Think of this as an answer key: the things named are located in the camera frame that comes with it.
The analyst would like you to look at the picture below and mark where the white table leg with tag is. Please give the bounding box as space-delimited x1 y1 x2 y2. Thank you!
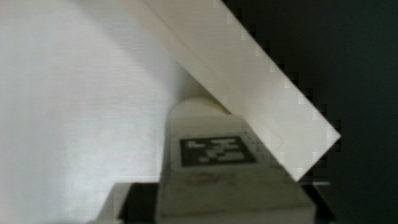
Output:
155 97 317 224

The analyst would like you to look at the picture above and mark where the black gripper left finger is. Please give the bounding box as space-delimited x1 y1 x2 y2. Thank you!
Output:
113 182 159 224

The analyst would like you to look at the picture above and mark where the white square tabletop part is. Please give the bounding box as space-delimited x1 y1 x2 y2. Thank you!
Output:
0 0 340 224

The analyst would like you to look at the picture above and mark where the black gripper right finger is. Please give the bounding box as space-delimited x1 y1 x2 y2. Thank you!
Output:
301 183 337 224

